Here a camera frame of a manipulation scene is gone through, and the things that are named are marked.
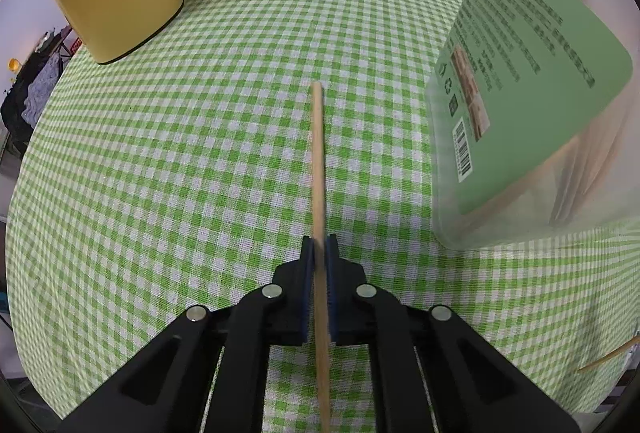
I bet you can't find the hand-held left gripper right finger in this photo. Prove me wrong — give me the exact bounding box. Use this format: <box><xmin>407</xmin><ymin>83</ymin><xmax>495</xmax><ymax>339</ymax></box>
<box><xmin>325</xmin><ymin>234</ymin><xmax>581</xmax><ymax>433</ymax></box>

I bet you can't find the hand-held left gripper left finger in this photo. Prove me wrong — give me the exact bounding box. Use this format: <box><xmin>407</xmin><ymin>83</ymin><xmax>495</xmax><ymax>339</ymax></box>
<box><xmin>57</xmin><ymin>235</ymin><xmax>316</xmax><ymax>433</ymax></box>

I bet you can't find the wooden chopstick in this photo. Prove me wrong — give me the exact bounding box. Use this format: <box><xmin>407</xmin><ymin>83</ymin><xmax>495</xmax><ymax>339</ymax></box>
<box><xmin>576</xmin><ymin>334</ymin><xmax>640</xmax><ymax>372</ymax></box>
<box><xmin>310</xmin><ymin>83</ymin><xmax>332</xmax><ymax>433</ymax></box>

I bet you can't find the clear plastic container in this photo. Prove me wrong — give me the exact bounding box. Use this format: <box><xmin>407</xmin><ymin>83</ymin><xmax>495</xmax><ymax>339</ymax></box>
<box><xmin>425</xmin><ymin>0</ymin><xmax>640</xmax><ymax>253</ymax></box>

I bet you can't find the green checkered tablecloth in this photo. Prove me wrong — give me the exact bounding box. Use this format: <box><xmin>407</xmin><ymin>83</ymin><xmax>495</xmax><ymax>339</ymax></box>
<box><xmin>5</xmin><ymin>0</ymin><xmax>640</xmax><ymax>424</ymax></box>

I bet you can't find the black clothes rack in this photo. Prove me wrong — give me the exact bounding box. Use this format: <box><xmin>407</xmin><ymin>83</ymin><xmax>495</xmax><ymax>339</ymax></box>
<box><xmin>0</xmin><ymin>25</ymin><xmax>76</xmax><ymax>158</ymax></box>

